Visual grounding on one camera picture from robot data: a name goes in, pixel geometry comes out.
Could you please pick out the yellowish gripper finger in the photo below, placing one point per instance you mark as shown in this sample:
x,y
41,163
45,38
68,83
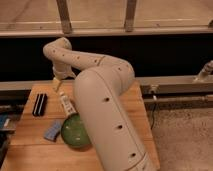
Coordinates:
x,y
56,84

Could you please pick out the cream white gripper body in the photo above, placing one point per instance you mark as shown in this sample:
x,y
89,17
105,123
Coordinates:
x,y
63,73

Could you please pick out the white bottle with label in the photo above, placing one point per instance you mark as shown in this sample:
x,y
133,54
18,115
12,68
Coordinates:
x,y
66,103

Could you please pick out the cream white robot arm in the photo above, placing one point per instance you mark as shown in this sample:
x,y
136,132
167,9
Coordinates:
x,y
99,80

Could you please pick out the black rectangular case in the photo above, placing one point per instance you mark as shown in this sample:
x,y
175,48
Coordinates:
x,y
39,106

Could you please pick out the blue sponge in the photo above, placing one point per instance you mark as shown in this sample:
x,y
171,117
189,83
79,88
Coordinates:
x,y
53,131

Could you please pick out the green ceramic bowl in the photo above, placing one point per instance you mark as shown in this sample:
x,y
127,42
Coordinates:
x,y
74,133

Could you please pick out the metal pipe fitting right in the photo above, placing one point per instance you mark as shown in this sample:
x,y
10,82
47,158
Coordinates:
x,y
205,72

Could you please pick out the metal window frame post left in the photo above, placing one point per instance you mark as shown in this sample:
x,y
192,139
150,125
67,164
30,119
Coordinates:
x,y
64,16

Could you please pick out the metal window frame post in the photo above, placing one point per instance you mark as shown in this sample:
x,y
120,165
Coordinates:
x,y
130,15
64,16

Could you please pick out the metal window frame post right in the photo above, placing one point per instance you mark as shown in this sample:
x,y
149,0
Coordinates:
x,y
130,15

